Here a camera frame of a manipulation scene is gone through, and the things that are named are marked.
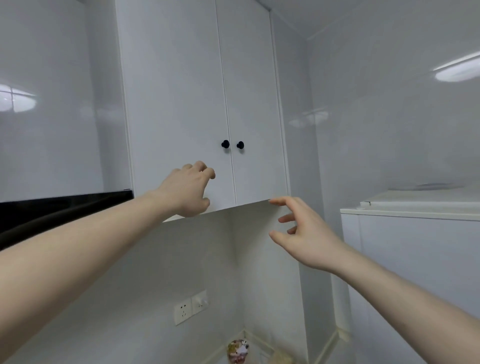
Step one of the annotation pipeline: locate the wide white cabinet door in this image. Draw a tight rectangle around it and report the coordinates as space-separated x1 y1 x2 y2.
114 0 238 223

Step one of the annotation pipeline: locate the white wall socket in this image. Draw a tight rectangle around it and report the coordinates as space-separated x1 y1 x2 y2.
191 289 209 315
173 299 193 326

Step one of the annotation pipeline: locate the person's left hand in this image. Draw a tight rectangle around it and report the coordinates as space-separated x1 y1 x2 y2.
152 160 217 219

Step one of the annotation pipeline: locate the patterned round jar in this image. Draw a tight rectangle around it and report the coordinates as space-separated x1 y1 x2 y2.
227 339 250 364

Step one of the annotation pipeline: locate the narrow white cabinet door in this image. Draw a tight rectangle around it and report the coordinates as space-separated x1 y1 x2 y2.
215 0 292 207

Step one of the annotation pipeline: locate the person's right hand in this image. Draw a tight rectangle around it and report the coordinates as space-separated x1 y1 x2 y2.
268 196 349 273

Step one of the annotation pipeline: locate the person's right forearm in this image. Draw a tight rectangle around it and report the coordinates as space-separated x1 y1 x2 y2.
333 244 480 364

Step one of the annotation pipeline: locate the white wall cabinet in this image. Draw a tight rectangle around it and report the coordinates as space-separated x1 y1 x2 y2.
114 0 292 224

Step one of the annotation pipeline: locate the black range hood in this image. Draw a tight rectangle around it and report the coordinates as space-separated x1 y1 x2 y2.
0 189 134 252

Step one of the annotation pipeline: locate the white refrigerator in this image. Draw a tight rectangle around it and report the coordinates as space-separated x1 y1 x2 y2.
339 188 480 338

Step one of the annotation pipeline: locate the person's left forearm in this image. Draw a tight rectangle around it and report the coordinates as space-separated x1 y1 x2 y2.
0 189 166 364

